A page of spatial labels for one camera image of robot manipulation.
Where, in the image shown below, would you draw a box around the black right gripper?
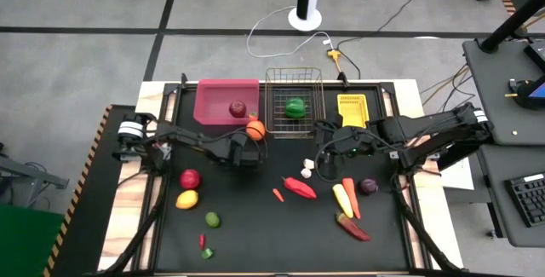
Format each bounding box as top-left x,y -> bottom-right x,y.
317,124 -> 378,170

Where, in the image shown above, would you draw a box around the orange fruit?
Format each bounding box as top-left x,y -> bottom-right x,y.
245,119 -> 267,142

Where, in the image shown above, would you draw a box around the large red chili pepper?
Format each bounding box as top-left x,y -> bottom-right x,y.
281,176 -> 318,200

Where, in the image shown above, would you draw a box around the yellow corn cob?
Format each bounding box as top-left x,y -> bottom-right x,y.
332,183 -> 355,219

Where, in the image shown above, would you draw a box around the dark red apple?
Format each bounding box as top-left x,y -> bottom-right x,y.
228,100 -> 248,118

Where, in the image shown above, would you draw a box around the orange carrot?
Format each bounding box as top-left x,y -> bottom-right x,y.
342,177 -> 362,221

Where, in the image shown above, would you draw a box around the purple onion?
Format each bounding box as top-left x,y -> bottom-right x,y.
359,176 -> 380,196

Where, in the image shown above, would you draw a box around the green bell pepper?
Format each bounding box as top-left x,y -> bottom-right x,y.
284,97 -> 307,119

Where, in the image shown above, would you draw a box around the yellow lemon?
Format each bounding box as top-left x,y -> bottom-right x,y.
175,189 -> 200,211

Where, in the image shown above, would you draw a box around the dark red long pepper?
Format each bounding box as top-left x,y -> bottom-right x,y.
335,211 -> 372,243

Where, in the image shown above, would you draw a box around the green lime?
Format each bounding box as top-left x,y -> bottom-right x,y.
204,211 -> 221,229

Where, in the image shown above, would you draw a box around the yellow plastic basket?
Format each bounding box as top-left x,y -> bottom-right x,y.
336,93 -> 370,130

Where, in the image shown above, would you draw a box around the pink plastic basket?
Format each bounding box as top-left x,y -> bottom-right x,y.
193,78 -> 261,126

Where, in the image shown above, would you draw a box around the yellow power plug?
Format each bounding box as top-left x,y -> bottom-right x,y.
326,48 -> 344,73

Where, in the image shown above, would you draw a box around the white paper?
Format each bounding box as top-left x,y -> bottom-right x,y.
441,157 -> 476,192

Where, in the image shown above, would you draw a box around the hazard striped black platform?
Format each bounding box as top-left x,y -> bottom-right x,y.
42,104 -> 141,277

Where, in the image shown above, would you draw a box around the grey desk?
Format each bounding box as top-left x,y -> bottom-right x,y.
462,38 -> 545,147
476,142 -> 545,249

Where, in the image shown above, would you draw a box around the black keyboard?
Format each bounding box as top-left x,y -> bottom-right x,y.
504,172 -> 545,228

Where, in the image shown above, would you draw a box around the black desk device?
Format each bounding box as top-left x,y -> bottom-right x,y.
505,78 -> 545,111

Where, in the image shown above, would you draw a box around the grey metal stand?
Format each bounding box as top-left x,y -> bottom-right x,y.
0,142 -> 70,210

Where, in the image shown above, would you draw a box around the green mat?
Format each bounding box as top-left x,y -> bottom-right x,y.
0,203 -> 66,277

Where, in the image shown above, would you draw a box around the black diagonal pole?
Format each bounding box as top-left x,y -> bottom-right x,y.
479,0 -> 545,55

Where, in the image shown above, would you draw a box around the black table frame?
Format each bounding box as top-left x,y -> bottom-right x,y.
96,79 -> 463,277

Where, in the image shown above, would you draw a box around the wire metal basket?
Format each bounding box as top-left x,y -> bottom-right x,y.
264,67 -> 327,140

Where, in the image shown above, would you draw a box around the white floor cable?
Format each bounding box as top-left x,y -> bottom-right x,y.
245,5 -> 335,60

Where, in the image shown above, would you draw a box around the yellow cables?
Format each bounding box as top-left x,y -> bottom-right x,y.
421,66 -> 472,107

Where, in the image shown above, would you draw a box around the black floor cable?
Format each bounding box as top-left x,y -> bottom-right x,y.
336,0 -> 448,80

